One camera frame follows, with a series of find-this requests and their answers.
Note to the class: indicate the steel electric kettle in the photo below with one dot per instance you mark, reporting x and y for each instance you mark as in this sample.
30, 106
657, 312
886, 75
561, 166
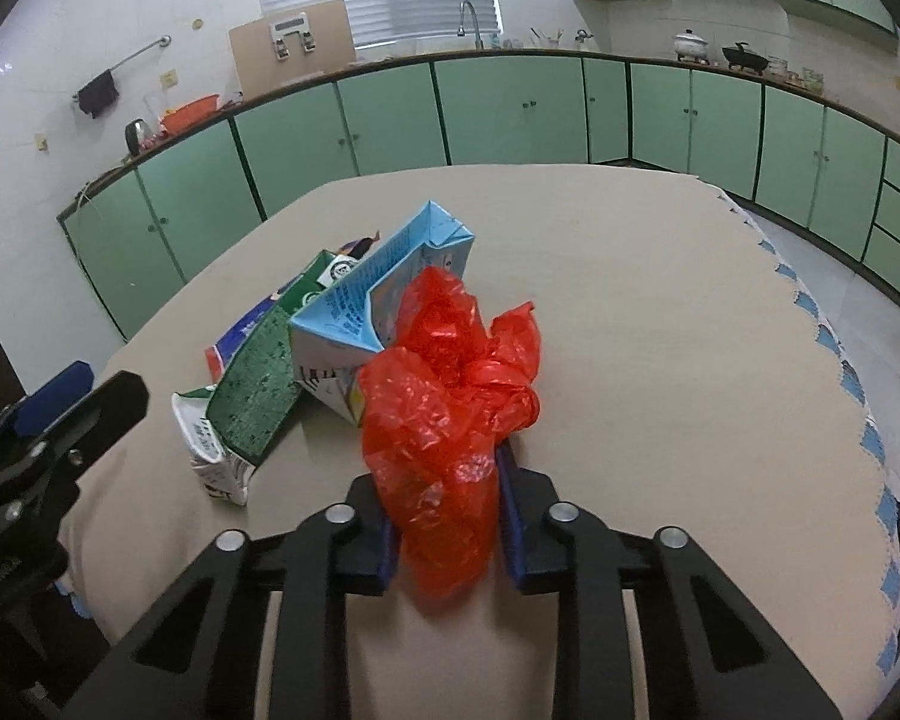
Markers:
135, 139

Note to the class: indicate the glass jar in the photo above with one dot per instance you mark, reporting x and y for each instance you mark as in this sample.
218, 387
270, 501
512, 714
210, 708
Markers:
813, 79
777, 67

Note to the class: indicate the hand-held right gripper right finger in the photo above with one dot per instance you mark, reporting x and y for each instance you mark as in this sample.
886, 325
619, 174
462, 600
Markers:
511, 532

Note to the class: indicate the orange plastic basin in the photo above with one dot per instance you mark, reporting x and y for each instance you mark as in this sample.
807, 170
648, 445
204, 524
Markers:
187, 118

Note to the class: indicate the green base kitchen cabinets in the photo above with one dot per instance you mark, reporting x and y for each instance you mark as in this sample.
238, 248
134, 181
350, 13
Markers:
510, 105

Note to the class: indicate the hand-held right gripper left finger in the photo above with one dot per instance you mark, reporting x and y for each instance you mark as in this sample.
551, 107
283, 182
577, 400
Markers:
387, 559

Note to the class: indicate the dark towel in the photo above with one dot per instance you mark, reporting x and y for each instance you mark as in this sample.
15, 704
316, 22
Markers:
97, 94

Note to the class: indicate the small metal teapot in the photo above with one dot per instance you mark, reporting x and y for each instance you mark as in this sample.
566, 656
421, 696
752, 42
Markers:
583, 40

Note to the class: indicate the wooden board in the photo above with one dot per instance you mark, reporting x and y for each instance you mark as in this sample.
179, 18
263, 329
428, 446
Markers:
251, 64

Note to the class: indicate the red plastic bag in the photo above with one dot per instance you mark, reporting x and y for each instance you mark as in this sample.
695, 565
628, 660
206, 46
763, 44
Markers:
435, 405

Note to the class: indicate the white cooking pot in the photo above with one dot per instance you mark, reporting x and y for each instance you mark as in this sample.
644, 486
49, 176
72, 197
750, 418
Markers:
690, 46

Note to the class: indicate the metal towel bar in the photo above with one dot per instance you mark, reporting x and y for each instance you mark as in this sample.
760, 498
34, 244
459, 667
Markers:
139, 54

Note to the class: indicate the green milk carton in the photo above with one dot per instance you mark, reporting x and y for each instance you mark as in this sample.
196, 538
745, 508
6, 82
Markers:
255, 390

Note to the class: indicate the light blue drink carton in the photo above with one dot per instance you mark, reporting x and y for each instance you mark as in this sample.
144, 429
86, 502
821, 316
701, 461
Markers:
345, 315

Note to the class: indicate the utensil holder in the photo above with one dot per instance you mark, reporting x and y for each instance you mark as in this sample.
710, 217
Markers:
546, 40

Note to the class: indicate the metal faucet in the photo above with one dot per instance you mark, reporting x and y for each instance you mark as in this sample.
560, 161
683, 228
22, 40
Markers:
474, 19

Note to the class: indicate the wall socket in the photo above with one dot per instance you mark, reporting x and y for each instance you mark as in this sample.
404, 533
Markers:
169, 79

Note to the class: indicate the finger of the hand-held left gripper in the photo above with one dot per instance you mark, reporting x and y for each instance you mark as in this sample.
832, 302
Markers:
52, 390
112, 405

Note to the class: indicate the blue snack packet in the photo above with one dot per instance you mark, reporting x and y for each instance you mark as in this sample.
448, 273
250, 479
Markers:
232, 345

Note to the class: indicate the black wok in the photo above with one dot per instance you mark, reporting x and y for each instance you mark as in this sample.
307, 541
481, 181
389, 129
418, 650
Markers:
742, 58

